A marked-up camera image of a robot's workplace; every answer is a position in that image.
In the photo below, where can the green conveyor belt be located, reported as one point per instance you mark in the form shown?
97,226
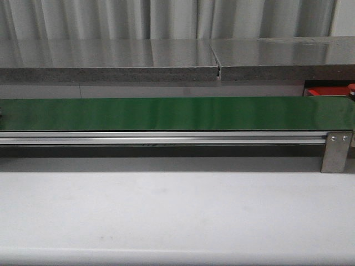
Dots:
313,113

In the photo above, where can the red plastic bin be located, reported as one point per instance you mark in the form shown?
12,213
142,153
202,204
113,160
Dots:
327,91

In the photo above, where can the left steel counter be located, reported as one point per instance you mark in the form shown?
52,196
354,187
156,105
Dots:
107,61

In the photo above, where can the steel counter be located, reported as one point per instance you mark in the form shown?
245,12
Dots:
296,58
107,61

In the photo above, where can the right steel counter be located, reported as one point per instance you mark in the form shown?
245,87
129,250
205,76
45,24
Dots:
296,58

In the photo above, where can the grey pleated curtain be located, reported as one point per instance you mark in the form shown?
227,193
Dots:
50,20

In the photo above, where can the steel conveyor support bracket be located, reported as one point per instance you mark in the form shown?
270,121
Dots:
336,151

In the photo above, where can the aluminium conveyor side rail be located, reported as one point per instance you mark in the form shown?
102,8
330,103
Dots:
161,137

